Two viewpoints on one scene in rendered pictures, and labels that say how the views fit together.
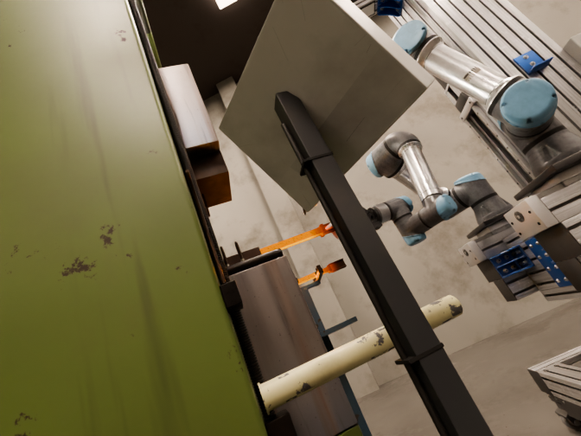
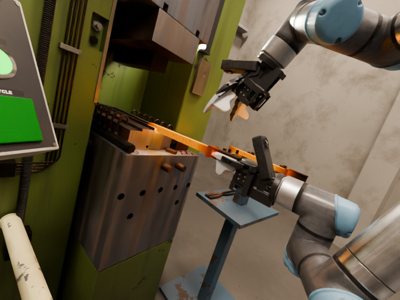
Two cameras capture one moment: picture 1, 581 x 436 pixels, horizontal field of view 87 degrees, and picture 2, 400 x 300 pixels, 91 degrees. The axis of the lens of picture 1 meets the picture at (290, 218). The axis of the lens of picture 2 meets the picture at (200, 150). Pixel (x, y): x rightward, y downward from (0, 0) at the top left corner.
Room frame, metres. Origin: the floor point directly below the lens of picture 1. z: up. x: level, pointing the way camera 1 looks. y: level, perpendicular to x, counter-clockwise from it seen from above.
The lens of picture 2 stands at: (0.67, -0.54, 1.11)
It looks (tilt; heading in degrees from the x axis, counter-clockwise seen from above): 11 degrees down; 52
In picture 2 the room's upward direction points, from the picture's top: 17 degrees clockwise
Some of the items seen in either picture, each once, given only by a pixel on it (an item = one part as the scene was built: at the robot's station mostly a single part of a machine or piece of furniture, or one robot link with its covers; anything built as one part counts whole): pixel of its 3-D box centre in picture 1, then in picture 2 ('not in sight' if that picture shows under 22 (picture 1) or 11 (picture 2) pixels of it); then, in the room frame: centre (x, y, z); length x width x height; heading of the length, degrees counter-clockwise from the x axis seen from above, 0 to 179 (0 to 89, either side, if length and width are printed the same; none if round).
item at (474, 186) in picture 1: (472, 189); not in sight; (1.39, -0.82, 0.98); 0.13 x 0.12 x 0.14; 44
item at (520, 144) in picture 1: (526, 122); not in sight; (0.89, -0.79, 0.98); 0.13 x 0.12 x 0.14; 148
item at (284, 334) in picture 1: (220, 375); (121, 177); (0.96, 0.38, 0.69); 0.56 x 0.38 x 0.45; 107
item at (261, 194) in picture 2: (362, 222); (256, 180); (1.11, -0.24, 0.98); 0.12 x 0.08 x 0.09; 107
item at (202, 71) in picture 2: not in sight; (200, 78); (1.23, 0.37, 1.27); 0.09 x 0.02 x 0.17; 17
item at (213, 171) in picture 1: (169, 192); (143, 38); (0.91, 0.35, 1.32); 0.42 x 0.20 x 0.10; 107
